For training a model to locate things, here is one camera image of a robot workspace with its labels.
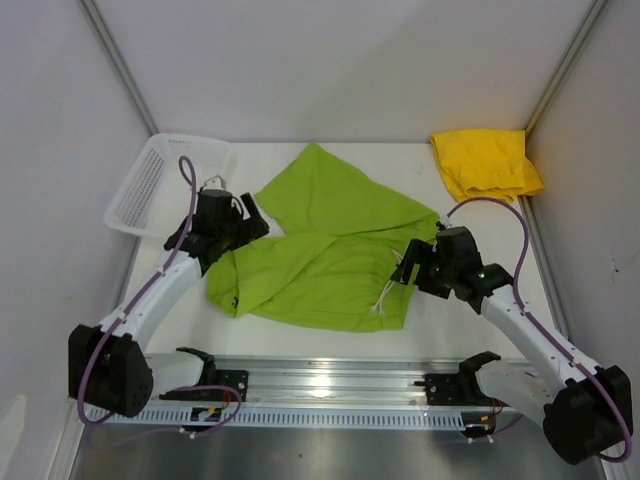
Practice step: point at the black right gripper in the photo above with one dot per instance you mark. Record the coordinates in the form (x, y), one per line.
(417, 252)

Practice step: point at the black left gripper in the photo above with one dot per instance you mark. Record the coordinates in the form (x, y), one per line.
(253, 225)

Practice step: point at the green shorts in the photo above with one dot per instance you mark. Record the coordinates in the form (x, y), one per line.
(343, 236)

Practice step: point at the yellow shorts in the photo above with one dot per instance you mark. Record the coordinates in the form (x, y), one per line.
(485, 163)

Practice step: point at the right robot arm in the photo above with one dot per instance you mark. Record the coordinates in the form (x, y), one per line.
(584, 409)

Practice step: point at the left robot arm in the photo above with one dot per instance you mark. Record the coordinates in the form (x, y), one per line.
(108, 365)

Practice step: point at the white plastic basket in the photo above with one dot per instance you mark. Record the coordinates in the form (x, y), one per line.
(154, 197)

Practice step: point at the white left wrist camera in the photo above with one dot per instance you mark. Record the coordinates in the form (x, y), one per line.
(215, 182)

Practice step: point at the aluminium mounting rail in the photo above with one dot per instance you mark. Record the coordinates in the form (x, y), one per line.
(336, 383)

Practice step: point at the slotted cable duct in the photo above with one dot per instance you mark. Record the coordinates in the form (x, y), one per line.
(199, 416)

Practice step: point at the right frame post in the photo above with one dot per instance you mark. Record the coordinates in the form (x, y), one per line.
(570, 57)

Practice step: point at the frame post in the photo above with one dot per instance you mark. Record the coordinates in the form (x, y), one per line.
(107, 42)
(570, 57)

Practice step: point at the left frame post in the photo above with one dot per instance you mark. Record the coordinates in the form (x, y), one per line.
(107, 42)

